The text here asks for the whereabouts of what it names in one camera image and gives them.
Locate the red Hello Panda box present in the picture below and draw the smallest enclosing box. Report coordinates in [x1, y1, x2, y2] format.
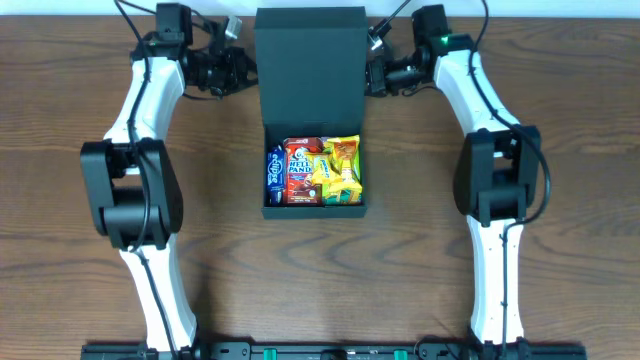
[284, 137, 323, 206]

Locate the blue Eclipse mint tin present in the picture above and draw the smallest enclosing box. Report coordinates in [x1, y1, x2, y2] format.
[266, 145, 285, 206]

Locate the yellow sandwich cracker packet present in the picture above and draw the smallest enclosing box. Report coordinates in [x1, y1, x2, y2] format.
[324, 135, 362, 185]

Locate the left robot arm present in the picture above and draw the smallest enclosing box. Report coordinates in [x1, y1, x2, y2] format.
[80, 30, 257, 359]

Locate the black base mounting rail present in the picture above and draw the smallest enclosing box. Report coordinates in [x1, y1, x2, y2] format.
[79, 341, 587, 360]

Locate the small yellow orange snack packet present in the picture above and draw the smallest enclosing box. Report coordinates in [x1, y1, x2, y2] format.
[307, 153, 338, 185]

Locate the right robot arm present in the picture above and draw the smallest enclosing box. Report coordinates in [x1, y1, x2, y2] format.
[365, 34, 551, 356]

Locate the green Pretz snack box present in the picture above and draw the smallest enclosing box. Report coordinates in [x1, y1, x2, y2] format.
[322, 180, 363, 206]

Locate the black gift box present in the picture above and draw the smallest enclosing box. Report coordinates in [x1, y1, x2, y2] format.
[253, 6, 370, 221]

